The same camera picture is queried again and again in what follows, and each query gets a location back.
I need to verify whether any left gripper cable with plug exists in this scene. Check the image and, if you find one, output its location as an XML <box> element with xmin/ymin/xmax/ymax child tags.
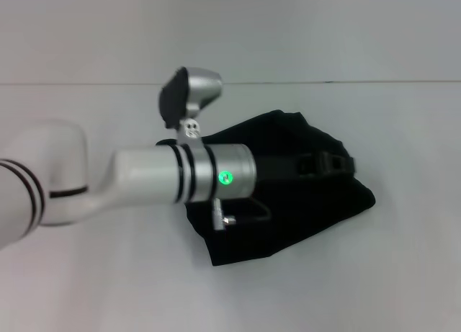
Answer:
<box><xmin>212</xmin><ymin>197</ymin><xmax>272</xmax><ymax>233</ymax></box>

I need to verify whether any black shirt with FREE print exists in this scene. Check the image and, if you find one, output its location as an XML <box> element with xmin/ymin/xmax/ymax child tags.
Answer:
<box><xmin>155</xmin><ymin>109</ymin><xmax>377</xmax><ymax>267</ymax></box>

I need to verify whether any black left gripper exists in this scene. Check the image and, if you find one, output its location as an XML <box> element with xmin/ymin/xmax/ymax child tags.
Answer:
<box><xmin>254</xmin><ymin>151</ymin><xmax>357</xmax><ymax>179</ymax></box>

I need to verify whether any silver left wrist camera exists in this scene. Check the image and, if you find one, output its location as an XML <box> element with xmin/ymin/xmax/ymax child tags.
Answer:
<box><xmin>158</xmin><ymin>66</ymin><xmax>224</xmax><ymax>146</ymax></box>

